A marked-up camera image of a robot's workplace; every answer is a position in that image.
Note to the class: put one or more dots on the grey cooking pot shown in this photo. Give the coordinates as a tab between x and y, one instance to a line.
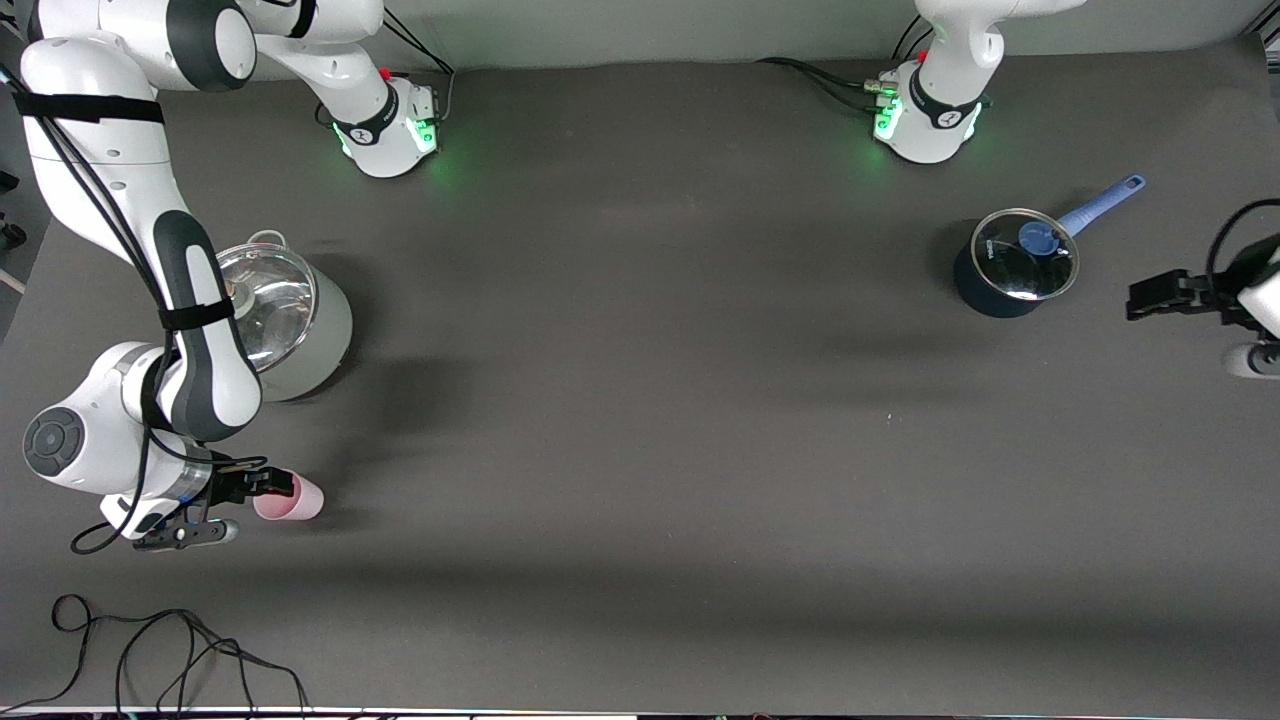
320	340

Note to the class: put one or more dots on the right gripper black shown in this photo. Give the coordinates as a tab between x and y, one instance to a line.
229	486

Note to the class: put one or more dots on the pink plastic cup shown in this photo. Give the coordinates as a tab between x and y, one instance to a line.
300	500

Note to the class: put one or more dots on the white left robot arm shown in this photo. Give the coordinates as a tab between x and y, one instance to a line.
935	120

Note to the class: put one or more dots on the glass lid with blue knob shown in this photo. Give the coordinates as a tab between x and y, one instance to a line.
1010	265

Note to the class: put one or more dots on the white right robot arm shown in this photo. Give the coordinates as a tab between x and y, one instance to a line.
100	190

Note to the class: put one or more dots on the dark grey table mat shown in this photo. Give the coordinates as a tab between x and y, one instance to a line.
640	450

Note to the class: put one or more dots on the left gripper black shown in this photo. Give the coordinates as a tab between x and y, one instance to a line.
1203	293

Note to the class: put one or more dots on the dark blue saucepan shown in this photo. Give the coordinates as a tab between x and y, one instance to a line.
985	300

